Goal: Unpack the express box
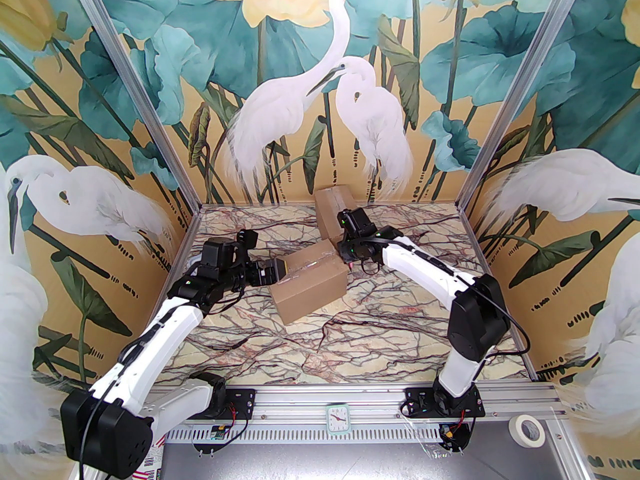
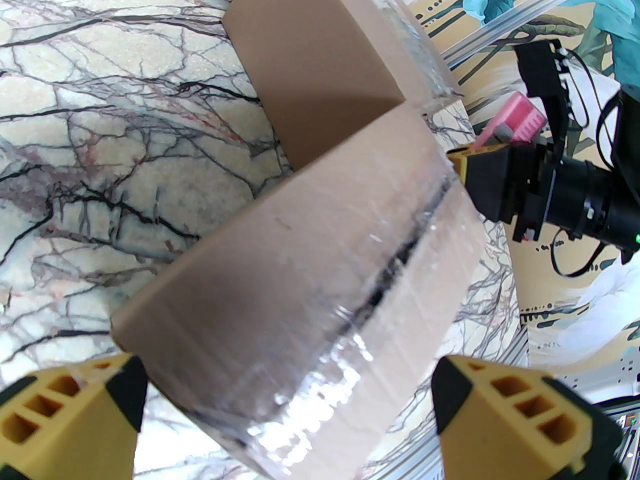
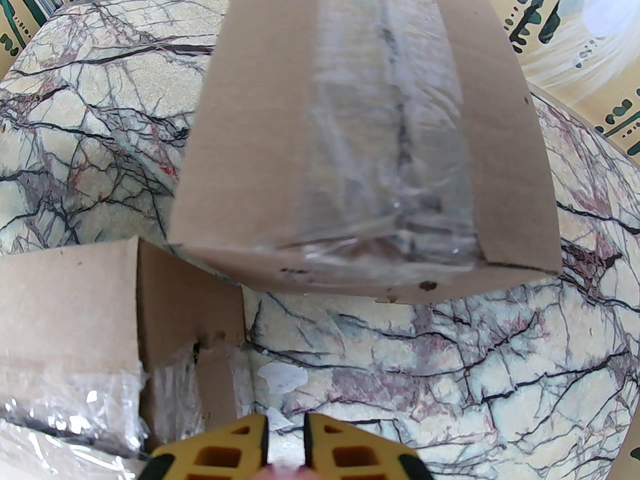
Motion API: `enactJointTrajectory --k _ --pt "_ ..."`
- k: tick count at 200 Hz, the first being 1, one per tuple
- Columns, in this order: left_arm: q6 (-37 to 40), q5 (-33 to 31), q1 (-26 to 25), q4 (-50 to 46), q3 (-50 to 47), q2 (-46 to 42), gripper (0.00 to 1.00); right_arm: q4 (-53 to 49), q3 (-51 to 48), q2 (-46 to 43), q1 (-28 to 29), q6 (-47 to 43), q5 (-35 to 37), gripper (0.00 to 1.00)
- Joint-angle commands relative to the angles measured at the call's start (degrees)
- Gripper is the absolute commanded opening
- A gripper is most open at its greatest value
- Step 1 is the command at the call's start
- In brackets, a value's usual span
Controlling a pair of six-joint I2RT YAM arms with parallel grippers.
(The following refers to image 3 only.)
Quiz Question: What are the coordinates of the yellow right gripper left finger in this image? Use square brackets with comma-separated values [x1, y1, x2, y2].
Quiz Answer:
[149, 414, 269, 480]

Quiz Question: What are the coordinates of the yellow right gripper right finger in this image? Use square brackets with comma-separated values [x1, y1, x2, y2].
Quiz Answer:
[303, 413, 432, 480]

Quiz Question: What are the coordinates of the brown cardboard box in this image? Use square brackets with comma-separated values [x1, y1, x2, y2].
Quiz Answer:
[166, 0, 564, 305]
[0, 237, 251, 480]

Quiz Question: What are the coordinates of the white paper scrap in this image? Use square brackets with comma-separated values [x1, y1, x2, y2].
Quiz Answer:
[259, 362, 309, 395]
[267, 407, 294, 432]

